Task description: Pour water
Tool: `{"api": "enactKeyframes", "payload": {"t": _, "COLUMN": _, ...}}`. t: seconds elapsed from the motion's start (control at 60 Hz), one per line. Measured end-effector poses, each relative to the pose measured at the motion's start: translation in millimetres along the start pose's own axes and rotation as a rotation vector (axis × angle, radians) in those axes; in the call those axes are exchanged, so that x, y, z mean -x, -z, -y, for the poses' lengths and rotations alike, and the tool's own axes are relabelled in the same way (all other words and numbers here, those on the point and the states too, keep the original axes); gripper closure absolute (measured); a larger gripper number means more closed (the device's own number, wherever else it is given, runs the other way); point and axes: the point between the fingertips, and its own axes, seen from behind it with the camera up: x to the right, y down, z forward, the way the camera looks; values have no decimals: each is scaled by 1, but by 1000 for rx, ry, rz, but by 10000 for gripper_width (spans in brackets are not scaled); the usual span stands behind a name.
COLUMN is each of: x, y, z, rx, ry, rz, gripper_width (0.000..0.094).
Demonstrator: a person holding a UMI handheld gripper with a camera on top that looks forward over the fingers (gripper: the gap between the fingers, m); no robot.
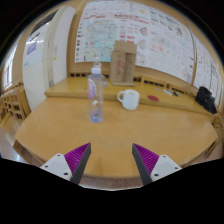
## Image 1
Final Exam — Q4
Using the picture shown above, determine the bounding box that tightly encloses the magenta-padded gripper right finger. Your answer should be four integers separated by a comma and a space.
131, 143, 183, 186

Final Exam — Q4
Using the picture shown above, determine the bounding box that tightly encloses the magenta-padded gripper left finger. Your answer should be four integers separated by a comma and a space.
39, 142, 92, 185

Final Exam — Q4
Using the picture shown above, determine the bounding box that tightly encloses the clear plastic water bottle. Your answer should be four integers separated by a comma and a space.
87, 66, 105, 124

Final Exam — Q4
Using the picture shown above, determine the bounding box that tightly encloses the flat round red coaster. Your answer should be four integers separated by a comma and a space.
147, 94, 160, 102

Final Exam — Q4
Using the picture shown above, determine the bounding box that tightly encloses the white ceramic mug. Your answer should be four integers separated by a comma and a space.
116, 88, 141, 111

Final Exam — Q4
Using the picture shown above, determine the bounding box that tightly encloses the black bag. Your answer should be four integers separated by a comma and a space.
194, 85, 218, 115

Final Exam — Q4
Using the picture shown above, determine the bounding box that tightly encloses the white floor air conditioner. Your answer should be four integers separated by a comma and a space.
22, 8, 58, 111

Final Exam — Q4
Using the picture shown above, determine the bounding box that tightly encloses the brown cardboard box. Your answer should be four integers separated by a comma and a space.
109, 40, 138, 87

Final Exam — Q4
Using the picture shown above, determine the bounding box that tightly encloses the narrow printed wall poster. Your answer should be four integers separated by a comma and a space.
193, 36, 223, 104

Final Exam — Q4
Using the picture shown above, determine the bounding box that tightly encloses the large printed wall poster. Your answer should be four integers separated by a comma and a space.
74, 0, 196, 84

